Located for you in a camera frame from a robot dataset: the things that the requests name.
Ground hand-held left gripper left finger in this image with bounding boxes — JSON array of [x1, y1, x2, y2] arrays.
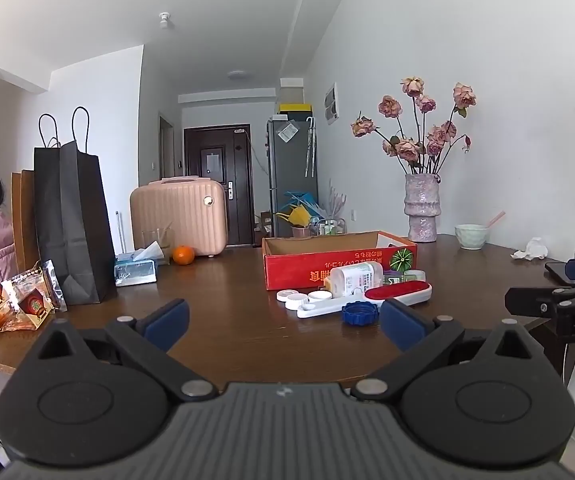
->
[[18, 299, 218, 402]]

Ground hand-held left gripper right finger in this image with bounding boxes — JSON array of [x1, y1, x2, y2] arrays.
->
[[351, 300, 558, 402]]

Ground blue ridged cap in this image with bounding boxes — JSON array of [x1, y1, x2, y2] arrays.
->
[[341, 301, 381, 327]]

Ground red cardboard box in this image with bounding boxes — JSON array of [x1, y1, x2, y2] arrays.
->
[[262, 230, 418, 292]]

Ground black smartphone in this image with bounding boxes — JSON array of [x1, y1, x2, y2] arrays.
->
[[545, 260, 575, 286]]

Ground crumpled white tissue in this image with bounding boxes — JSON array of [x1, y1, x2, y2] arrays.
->
[[511, 237, 548, 262]]

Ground blue tissue box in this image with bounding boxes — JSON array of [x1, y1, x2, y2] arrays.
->
[[114, 241, 165, 287]]

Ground white plastic bottle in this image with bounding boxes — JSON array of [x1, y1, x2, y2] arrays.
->
[[329, 261, 384, 298]]

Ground white plastic tool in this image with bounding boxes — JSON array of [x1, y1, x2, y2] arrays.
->
[[296, 297, 368, 319]]

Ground clear drinking glass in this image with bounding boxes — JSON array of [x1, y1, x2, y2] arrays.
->
[[142, 227, 174, 263]]

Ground pale green bowl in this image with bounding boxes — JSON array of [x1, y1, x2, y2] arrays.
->
[[455, 224, 489, 251]]

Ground pink suitcase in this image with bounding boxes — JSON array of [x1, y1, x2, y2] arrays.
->
[[130, 176, 228, 258]]

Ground pale purple ceramic vase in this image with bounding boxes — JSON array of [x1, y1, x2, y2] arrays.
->
[[404, 172, 441, 243]]

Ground silver foil packet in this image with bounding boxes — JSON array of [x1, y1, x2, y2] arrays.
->
[[40, 260, 68, 312]]

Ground white dried branches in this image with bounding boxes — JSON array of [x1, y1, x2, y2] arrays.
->
[[325, 180, 348, 221]]

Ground black paper bag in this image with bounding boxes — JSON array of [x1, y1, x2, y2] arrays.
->
[[34, 106, 117, 306]]

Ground dark brown entrance door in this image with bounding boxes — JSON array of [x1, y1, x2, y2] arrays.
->
[[184, 125, 254, 247]]

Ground yellow plastic item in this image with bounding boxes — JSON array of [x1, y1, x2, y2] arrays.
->
[[276, 205, 313, 228]]

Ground wooden interior door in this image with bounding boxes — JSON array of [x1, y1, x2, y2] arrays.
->
[[159, 115, 176, 181]]

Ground dried pink rose bouquet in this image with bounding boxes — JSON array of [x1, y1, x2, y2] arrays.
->
[[350, 76, 478, 176]]

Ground brown paper bag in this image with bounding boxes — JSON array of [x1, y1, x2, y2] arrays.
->
[[11, 170, 41, 273]]

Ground grey refrigerator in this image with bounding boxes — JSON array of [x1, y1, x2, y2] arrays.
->
[[266, 116, 319, 238]]

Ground white folded umbrella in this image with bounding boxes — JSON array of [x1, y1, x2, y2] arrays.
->
[[305, 116, 317, 178]]

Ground wire cart with bottles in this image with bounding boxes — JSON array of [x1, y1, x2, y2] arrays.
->
[[315, 217, 348, 237]]

